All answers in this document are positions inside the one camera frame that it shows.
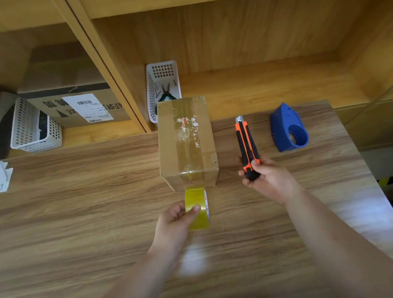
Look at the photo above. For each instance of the person's right hand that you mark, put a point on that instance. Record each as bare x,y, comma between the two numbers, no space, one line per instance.
273,181

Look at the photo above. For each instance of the person's left hand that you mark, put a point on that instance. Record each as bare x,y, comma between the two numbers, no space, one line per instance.
169,227

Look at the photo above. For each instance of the yellow tape roll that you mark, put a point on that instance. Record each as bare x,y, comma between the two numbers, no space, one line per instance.
196,198

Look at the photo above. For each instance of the orange black utility knife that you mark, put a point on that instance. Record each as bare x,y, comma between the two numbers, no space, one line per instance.
246,142

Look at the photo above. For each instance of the blue tape dispenser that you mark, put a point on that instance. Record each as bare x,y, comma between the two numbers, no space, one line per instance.
283,124

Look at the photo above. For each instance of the small taped cardboard box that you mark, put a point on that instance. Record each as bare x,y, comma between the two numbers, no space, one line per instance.
186,144

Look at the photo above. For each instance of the person's left forearm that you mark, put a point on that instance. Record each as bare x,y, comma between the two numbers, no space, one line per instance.
134,293

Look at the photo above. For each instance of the person's right forearm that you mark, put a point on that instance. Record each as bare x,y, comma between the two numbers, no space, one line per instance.
347,250

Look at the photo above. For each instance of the large labelled cardboard box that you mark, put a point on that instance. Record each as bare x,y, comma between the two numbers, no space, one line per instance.
58,70

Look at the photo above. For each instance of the wooden shelf unit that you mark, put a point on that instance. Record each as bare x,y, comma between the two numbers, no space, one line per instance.
240,34

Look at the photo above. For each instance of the narrow white plastic basket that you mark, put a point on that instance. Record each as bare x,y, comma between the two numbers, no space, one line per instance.
162,72

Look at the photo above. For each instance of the black object in basket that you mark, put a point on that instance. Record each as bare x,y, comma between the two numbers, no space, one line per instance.
43,126

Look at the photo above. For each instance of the wide white plastic basket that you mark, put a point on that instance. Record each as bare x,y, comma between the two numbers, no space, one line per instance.
23,130

